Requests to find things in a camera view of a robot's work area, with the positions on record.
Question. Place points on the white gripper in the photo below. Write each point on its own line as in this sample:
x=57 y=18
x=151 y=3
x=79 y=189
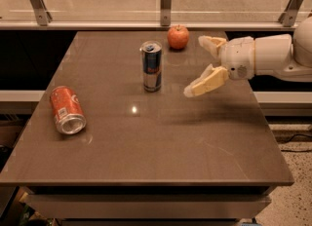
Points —
x=238 y=56

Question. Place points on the blue silver redbull can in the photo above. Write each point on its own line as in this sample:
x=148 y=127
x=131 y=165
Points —
x=151 y=55

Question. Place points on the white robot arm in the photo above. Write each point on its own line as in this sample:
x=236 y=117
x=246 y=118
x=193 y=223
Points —
x=286 y=57

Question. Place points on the orange soda can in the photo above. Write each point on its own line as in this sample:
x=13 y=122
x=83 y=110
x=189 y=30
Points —
x=68 y=114

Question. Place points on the red apple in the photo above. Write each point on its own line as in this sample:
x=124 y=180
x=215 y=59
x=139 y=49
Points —
x=178 y=37

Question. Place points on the right metal railing bracket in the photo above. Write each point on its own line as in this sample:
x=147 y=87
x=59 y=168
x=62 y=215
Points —
x=289 y=15

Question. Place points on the metal railing bracket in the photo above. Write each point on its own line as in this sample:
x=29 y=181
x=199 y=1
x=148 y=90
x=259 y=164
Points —
x=165 y=12
x=289 y=15
x=42 y=15

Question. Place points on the middle metal railing bracket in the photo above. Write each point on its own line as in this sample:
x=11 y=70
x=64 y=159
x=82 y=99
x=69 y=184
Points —
x=165 y=12

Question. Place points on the left metal railing bracket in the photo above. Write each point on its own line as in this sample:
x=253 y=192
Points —
x=42 y=15

